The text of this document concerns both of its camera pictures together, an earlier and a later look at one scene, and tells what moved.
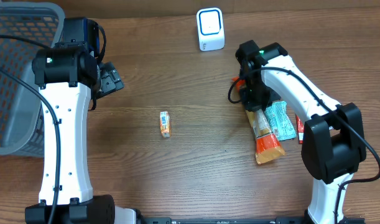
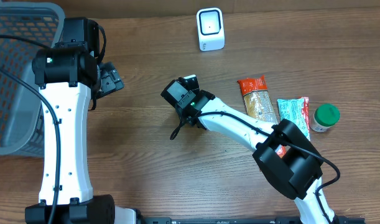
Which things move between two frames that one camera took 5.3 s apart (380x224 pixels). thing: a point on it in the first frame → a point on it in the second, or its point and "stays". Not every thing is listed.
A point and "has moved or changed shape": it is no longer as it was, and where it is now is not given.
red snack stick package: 300,129 has moved or changed shape
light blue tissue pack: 280,120 has moved or changed shape
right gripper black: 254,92 → 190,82
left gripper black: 110,81 stays
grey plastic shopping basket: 17,115 stays
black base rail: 247,220 stays
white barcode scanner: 209,22 stays
